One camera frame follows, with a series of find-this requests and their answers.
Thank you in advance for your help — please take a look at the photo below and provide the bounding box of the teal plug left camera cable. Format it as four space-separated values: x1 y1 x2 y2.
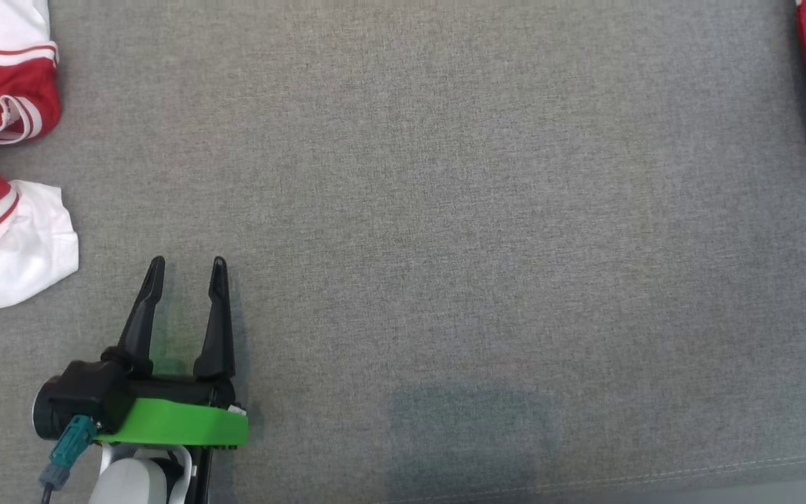
39 415 98 504

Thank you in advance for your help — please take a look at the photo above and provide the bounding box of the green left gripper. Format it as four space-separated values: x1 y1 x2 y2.
95 256 250 449

